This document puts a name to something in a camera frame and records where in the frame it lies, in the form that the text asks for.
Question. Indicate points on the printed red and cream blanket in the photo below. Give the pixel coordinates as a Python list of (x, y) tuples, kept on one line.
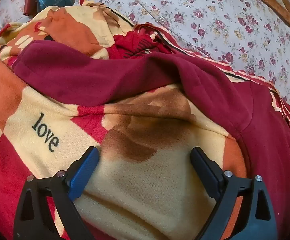
[(35, 105)]

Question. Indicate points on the maroon fleece garment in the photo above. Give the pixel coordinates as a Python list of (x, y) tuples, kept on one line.
[(135, 75)]

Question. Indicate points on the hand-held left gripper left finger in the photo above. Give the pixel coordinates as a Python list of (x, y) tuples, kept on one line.
[(85, 170)]

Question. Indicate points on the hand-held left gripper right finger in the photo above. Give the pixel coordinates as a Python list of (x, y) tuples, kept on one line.
[(203, 163)]

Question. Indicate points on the floral bed sheet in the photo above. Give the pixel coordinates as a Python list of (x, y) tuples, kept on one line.
[(197, 17)]

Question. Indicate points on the brown quilted cushion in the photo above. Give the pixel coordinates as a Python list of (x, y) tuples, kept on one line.
[(280, 2)]

